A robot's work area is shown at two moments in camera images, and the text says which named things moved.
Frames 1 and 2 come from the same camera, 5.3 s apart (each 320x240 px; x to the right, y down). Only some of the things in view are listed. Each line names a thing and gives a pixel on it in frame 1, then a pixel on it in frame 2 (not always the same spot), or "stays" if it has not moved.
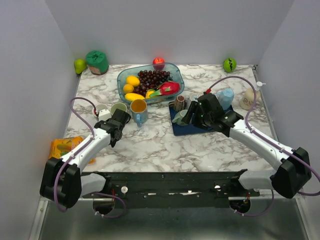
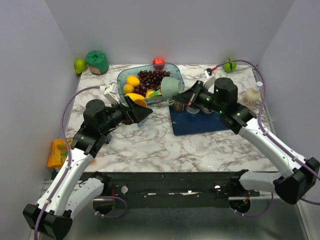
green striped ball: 229,64 stays
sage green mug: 178,117 -> 170,87
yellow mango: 133,96 stays
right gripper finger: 188,116 -> 188,96
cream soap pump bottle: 248,99 stays
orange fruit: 128,88 stays
